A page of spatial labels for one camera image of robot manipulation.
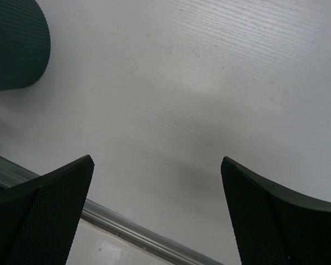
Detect aluminium table edge rail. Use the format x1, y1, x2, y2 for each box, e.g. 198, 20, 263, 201
0, 156, 220, 264

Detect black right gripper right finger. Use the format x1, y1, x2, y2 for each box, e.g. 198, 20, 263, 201
221, 157, 331, 264

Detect teal ribbed plastic bin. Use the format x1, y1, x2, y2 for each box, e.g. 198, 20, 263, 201
0, 0, 51, 91

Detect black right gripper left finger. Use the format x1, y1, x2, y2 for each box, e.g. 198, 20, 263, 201
0, 155, 94, 265

